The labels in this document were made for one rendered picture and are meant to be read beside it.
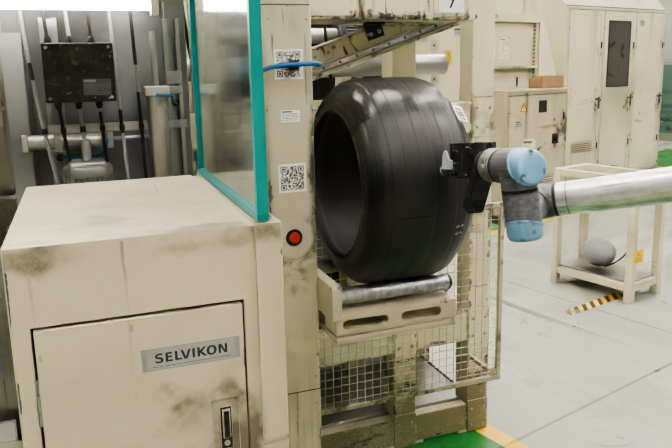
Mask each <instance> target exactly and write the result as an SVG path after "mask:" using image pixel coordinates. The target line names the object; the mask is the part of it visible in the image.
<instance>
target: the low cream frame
mask: <svg viewBox="0 0 672 448"><path fill-rule="evenodd" d="M591 171H593V172H591ZM634 171H641V170H640V169H632V168H623V167H615V166H606V165H598V164H591V163H583V164H578V165H571V166H565V167H558V168H555V175H554V183H555V182H561V181H564V178H565V176H567V177H575V178H581V179H583V178H590V177H598V176H605V175H612V174H619V173H627V172H634ZM598 172H601V173H598ZM606 173H608V174H606ZM665 217H666V204H661V205H655V219H654V233H653V248H652V262H651V273H650V272H646V271H642V270H638V269H636V265H637V264H639V263H642V262H643V257H644V248H643V249H640V250H637V249H638V234H639V218H640V207H634V208H629V213H628V229H627V245H626V252H625V254H624V255H623V256H622V257H621V258H619V259H618V260H616V261H615V262H613V261H614V259H615V257H616V249H615V247H614V245H613V244H612V243H611V242H610V241H609V240H607V239H605V238H603V237H592V238H590V239H588V229H589V213H582V214H580V216H579V237H578V257H577V258H574V259H571V260H567V261H564V262H561V247H562V224H563V216H556V217H553V225H552V249H551V274H550V282H553V283H558V282H560V274H564V275H568V276H571V277H575V278H578V279H582V280H586V281H589V282H593V283H597V284H600V285H604V286H607V287H611V288H615V289H618V290H622V291H624V294H623V303H625V304H629V305H631V304H633V303H634V295H635V291H637V290H640V289H642V288H645V287H648V286H650V291H649V293H651V294H655V295H657V294H659V293H660V286H661V272H662V258H663V245H664V231H665ZM625 255H626V262H625V266H621V265H617V264H615V263H617V262H618V261H620V260H621V259H622V258H623V257H624V256H625ZM612 262H613V263H612Z"/></svg>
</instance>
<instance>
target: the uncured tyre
mask: <svg viewBox="0 0 672 448"><path fill-rule="evenodd" d="M313 123H314V160H315V205H316V226H317V230H318V233H319V236H320V239H321V242H322V244H323V247H324V249H325V251H326V253H327V255H328V257H329V258H330V260H331V262H332V263H333V264H334V265H335V266H336V267H337V268H338V269H339V270H340V271H341V272H343V273H344V274H345V275H346V276H348V277H349V278H350V279H352V280H353V281H355V282H358V283H365V284H372V283H379V282H386V281H394V280H401V279H408V278H410V277H412V276H413V275H420V274H423V275H421V276H419V277H422V276H429V275H432V274H434V273H437V272H439V271H441V270H442V269H444V268H445V267H447V266H448V265H449V264H450V262H451V261H452V260H453V258H454V257H455V255H456V254H457V252H458V250H459V249H460V247H461V246H462V244H463V242H464V240H465V238H466V236H467V233H468V231H469V228H470V224H471V220H472V215H473V213H471V214H467V212H466V211H465V210H464V208H463V207H462V206H463V202H464V199H465V195H466V191H467V188H468V184H469V179H468V178H454V177H448V176H442V174H441V173H440V168H441V167H442V157H443V152H444V151H445V150H446V151H447V152H448V155H449V158H450V143H470V142H469V139H468V135H467V132H466V130H465V127H464V125H463V122H461V121H459V120H458V118H457V116H456V114H455V112H454V110H453V108H452V106H451V102H450V101H449V100H448V99H447V98H446V97H445V96H444V94H443V93H442V92H441V91H440V90H439V89H438V88H437V87H436V86H435V85H433V84H432V83H430V82H428V81H426V80H422V79H419V78H415V77H377V78H353V79H350V80H347V81H344V82H341V83H339V84H338V85H336V86H335V87H334V88H333V89H332V91H331V92H330V93H329V94H328V95H327V96H326V97H325V98H324V100H323V101H322V102H321V104H320V106H319V107H318V110H317V112H316V115H315V118H314V122H313ZM427 215H429V217H422V218H413V219H404V220H403V218H408V217H418V216H427ZM462 222H465V225H464V229H463V233H462V235H459V236H457V237H453V236H454V232H455V227H456V224H459V223H462ZM412 278H415V277H412Z"/></svg>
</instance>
